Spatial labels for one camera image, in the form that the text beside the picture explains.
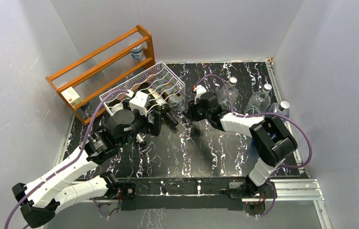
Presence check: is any white green small box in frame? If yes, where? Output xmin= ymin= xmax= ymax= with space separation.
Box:
xmin=61 ymin=87 xmax=83 ymax=107

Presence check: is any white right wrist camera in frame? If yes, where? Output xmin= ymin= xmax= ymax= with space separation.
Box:
xmin=192 ymin=85 xmax=207 ymax=104

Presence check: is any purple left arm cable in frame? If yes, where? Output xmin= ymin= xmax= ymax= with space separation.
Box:
xmin=4 ymin=89 xmax=134 ymax=229

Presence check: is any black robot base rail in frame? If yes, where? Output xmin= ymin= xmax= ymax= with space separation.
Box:
xmin=97 ymin=177 xmax=276 ymax=212

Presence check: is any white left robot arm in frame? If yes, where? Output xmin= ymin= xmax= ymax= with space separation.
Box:
xmin=12 ymin=109 xmax=163 ymax=228

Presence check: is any round clear bottle white cap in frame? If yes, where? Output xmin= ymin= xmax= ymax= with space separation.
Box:
xmin=218 ymin=77 xmax=239 ymax=111

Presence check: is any green wine bottle grey foil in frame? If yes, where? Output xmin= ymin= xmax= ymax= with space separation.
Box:
xmin=110 ymin=100 xmax=147 ymax=147

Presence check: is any dark green tall wine bottle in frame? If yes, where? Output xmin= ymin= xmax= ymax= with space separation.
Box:
xmin=139 ymin=82 xmax=178 ymax=127

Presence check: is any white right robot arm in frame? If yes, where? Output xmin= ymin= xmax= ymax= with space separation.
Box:
xmin=186 ymin=91 xmax=297 ymax=198

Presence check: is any large clear bottle white cap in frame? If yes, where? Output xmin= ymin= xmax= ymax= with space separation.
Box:
xmin=244 ymin=83 xmax=273 ymax=115

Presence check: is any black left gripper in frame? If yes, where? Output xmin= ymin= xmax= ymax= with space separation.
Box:
xmin=119 ymin=99 xmax=163 ymax=148

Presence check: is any clear square bottle gold cap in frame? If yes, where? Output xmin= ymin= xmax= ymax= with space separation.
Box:
xmin=167 ymin=93 xmax=185 ymax=111

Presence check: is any white wire wine rack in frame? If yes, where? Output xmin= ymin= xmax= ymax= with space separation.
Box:
xmin=99 ymin=62 xmax=186 ymax=112

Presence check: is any orange wooden shelf rack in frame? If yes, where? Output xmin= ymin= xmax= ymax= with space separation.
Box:
xmin=46 ymin=25 xmax=156 ymax=125

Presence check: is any blue white round jar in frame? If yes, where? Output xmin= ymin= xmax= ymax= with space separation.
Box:
xmin=130 ymin=44 xmax=144 ymax=60

